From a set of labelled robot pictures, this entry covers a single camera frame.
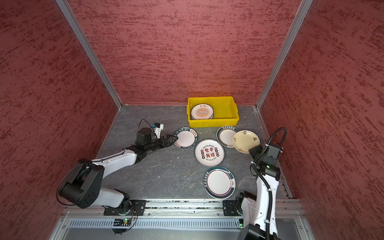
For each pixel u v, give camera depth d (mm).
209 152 945
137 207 740
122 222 715
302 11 724
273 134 587
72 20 753
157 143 769
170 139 778
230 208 745
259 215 417
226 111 1141
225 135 1051
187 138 1016
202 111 1124
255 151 710
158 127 810
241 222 709
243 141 859
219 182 830
